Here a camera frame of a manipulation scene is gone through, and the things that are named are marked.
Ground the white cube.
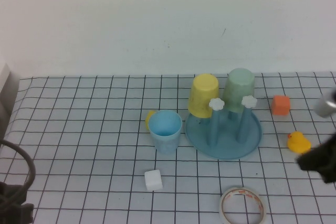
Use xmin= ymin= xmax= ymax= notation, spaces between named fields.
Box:
xmin=144 ymin=169 xmax=163 ymax=192

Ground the green plastic cup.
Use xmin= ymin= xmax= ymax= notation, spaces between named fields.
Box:
xmin=223 ymin=68 xmax=255 ymax=114

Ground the yellow cube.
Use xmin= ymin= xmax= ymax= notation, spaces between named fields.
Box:
xmin=145 ymin=110 xmax=158 ymax=130

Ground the yellow rubber duck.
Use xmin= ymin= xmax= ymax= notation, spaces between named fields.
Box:
xmin=287 ymin=131 xmax=312 ymax=154

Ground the clear tape roll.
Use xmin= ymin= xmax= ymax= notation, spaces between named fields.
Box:
xmin=219 ymin=186 xmax=267 ymax=224

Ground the yellow plastic cup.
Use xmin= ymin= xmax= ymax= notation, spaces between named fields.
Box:
xmin=188 ymin=73 xmax=220 ymax=119

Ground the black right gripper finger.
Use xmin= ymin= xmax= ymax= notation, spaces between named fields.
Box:
xmin=296 ymin=132 xmax=336 ymax=172
xmin=319 ymin=166 xmax=336 ymax=184

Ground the white side table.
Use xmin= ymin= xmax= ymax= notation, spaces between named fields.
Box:
xmin=0 ymin=62 xmax=20 ymax=135

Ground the light blue plastic cup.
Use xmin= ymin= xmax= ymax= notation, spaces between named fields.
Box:
xmin=148 ymin=110 xmax=183 ymax=155

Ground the white checkered tablecloth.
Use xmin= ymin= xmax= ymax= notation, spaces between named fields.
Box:
xmin=0 ymin=71 xmax=336 ymax=224

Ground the orange cube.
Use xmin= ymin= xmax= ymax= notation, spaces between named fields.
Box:
xmin=271 ymin=95 xmax=291 ymax=116

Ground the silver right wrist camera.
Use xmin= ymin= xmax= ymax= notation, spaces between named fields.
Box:
xmin=313 ymin=87 xmax=336 ymax=119

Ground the blue cup stand with pegs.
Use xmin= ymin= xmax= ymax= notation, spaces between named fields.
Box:
xmin=185 ymin=95 xmax=263 ymax=161

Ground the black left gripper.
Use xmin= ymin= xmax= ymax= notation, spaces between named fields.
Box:
xmin=14 ymin=202 xmax=34 ymax=224

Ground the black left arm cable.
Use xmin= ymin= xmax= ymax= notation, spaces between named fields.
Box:
xmin=0 ymin=138 xmax=36 ymax=196

